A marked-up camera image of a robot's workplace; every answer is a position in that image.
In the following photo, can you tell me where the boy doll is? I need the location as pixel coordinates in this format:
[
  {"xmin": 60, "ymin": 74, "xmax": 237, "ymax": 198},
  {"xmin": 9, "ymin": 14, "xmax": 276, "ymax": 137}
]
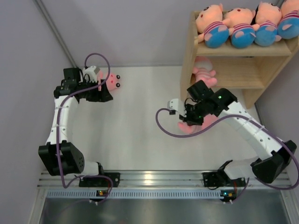
[{"xmin": 278, "ymin": 0, "xmax": 299, "ymax": 39}]

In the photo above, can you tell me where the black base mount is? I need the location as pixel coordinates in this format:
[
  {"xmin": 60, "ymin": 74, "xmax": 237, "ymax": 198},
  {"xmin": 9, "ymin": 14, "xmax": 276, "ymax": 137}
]
[
  {"xmin": 202, "ymin": 171, "xmax": 246, "ymax": 188},
  {"xmin": 79, "ymin": 172, "xmax": 121, "ymax": 188}
]

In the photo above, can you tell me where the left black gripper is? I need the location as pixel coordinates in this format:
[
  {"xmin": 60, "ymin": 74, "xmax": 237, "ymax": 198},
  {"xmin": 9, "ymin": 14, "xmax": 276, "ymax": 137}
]
[{"xmin": 79, "ymin": 79, "xmax": 113, "ymax": 102}]

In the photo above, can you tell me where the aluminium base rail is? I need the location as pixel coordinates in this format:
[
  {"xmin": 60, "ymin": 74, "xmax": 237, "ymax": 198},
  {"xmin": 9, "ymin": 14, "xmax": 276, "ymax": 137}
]
[{"xmin": 37, "ymin": 169, "xmax": 292, "ymax": 199}]

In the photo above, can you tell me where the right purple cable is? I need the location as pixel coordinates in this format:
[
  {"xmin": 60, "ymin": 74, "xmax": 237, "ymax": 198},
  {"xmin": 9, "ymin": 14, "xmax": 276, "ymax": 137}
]
[{"xmin": 155, "ymin": 108, "xmax": 299, "ymax": 203}]

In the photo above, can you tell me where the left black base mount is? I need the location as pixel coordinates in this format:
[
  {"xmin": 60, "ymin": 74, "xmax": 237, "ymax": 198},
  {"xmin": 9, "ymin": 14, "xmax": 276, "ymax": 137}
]
[{"xmin": 79, "ymin": 172, "xmax": 121, "ymax": 188}]

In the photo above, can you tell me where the wooden two-tier shelf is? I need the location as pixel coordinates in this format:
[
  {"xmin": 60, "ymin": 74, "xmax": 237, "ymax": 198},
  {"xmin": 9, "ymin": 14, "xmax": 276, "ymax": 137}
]
[{"xmin": 180, "ymin": 11, "xmax": 299, "ymax": 109}]

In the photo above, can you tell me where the boy doll shelved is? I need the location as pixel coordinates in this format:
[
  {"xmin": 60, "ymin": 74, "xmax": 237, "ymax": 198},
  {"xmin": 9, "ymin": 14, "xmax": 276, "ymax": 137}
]
[
  {"xmin": 223, "ymin": 7, "xmax": 260, "ymax": 49},
  {"xmin": 196, "ymin": 3, "xmax": 229, "ymax": 49}
]

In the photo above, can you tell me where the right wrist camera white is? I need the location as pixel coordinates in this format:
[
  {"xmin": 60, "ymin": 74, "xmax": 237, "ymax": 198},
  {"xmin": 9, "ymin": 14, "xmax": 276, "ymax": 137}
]
[{"xmin": 167, "ymin": 98, "xmax": 187, "ymax": 117}]

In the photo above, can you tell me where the purple cable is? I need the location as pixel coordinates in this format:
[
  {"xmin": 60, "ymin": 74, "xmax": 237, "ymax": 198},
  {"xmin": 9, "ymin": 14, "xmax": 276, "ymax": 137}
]
[
  {"xmin": 56, "ymin": 53, "xmax": 114, "ymax": 205},
  {"xmin": 155, "ymin": 108, "xmax": 299, "ymax": 203}
]

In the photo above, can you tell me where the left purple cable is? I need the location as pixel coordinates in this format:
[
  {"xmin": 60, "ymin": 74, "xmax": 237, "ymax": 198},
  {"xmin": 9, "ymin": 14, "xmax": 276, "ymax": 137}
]
[{"xmin": 56, "ymin": 53, "xmax": 114, "ymax": 205}]

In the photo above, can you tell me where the pink striped plush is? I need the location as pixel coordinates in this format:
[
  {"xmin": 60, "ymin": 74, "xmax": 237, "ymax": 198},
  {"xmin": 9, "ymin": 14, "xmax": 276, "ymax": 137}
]
[
  {"xmin": 178, "ymin": 115, "xmax": 218, "ymax": 134},
  {"xmin": 97, "ymin": 71, "xmax": 121, "ymax": 91},
  {"xmin": 192, "ymin": 56, "xmax": 217, "ymax": 88}
]

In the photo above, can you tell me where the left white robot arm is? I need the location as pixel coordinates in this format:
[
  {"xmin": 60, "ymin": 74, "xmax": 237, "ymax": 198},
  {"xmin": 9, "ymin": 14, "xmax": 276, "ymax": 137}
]
[{"xmin": 38, "ymin": 66, "xmax": 120, "ymax": 186}]

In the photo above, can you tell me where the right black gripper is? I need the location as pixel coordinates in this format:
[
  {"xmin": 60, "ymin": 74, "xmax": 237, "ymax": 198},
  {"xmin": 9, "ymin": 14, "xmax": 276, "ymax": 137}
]
[{"xmin": 180, "ymin": 100, "xmax": 208, "ymax": 126}]

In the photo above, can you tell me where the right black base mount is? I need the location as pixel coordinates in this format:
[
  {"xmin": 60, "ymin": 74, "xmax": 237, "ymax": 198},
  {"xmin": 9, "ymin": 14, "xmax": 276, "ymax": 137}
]
[{"xmin": 202, "ymin": 171, "xmax": 246, "ymax": 188}]

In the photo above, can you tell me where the boy doll back corner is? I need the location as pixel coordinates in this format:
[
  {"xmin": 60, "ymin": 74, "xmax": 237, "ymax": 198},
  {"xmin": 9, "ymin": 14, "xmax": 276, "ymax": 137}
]
[{"xmin": 253, "ymin": 1, "xmax": 282, "ymax": 47}]

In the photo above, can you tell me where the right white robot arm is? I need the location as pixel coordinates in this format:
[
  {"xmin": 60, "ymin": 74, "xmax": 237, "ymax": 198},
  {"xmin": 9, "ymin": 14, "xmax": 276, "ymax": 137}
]
[{"xmin": 169, "ymin": 81, "xmax": 297, "ymax": 185}]

